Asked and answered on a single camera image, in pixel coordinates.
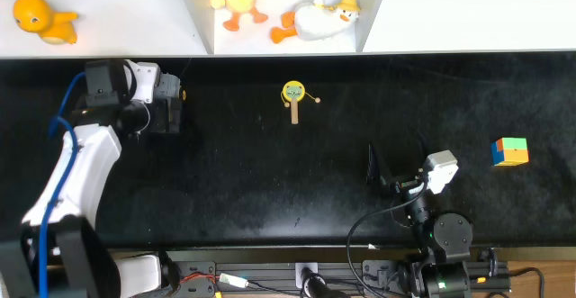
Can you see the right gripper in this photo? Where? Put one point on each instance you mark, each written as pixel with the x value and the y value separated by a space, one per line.
pixel 407 184

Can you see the many-coloured puzzle cube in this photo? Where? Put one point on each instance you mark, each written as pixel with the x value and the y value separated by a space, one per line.
pixel 510 151

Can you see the yellow rattle drum toy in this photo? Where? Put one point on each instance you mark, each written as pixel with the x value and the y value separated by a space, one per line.
pixel 294 93

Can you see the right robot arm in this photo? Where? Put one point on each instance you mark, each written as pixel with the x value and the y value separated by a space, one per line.
pixel 450 235

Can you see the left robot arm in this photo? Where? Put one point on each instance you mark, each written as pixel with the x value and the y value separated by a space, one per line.
pixel 90 167

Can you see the white plush duck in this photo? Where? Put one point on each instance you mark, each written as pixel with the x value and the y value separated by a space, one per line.
pixel 319 21

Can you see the yellow plush duck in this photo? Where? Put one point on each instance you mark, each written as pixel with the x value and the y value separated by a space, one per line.
pixel 240 1

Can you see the white shelf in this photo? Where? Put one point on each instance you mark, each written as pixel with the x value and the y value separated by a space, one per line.
pixel 135 23

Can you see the yellow rubber duck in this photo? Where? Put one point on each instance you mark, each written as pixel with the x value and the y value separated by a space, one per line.
pixel 38 16

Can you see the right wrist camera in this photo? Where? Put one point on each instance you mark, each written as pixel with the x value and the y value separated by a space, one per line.
pixel 442 169

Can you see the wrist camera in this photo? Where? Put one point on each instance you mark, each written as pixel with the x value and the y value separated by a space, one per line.
pixel 442 169
pixel 148 82

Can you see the mounting rail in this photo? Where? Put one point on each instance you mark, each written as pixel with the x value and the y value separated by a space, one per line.
pixel 279 275

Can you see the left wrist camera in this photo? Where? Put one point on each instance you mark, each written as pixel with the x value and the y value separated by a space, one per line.
pixel 148 82

